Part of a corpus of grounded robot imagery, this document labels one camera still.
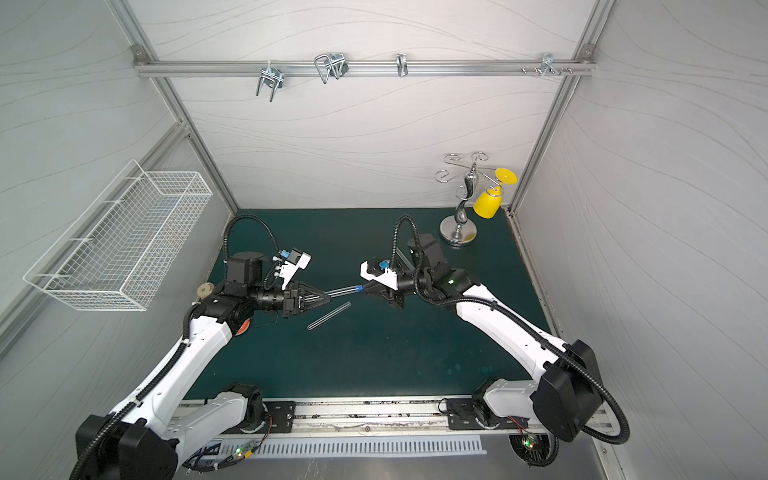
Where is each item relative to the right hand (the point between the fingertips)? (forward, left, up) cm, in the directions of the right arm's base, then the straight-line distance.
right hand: (361, 286), depth 71 cm
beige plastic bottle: (+4, +48, -12) cm, 49 cm away
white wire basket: (+2, +57, +9) cm, 57 cm away
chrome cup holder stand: (+38, -28, -22) cm, 53 cm away
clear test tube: (-3, +4, +2) cm, 5 cm away
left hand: (-5, +8, 0) cm, 10 cm away
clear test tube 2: (0, +16, -22) cm, 27 cm away
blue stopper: (-1, 0, +1) cm, 2 cm away
